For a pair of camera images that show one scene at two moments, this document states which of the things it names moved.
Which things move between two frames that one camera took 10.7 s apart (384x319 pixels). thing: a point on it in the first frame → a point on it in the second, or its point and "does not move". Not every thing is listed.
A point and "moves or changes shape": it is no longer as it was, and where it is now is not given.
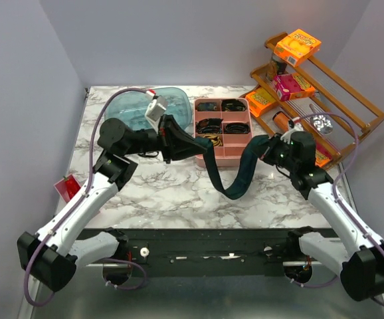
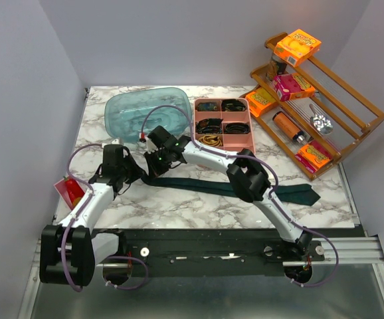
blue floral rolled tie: [207, 107] does not move
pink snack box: [289, 86] does not move
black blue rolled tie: [237, 127] does not move
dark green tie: [248, 169] moves or changes shape
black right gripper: [273, 142] → [152, 169]
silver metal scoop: [321, 122] does not move
